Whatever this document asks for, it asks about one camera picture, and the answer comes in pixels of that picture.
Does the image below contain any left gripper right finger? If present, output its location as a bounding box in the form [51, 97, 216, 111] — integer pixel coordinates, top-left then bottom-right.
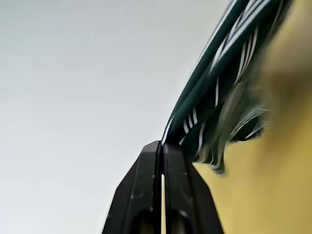
[161, 143, 224, 234]

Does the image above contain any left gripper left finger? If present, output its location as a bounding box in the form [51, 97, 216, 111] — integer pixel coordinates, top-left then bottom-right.
[101, 140, 163, 234]

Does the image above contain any green white striped T-shirt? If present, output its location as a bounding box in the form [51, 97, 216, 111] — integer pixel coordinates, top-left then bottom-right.
[159, 0, 297, 174]

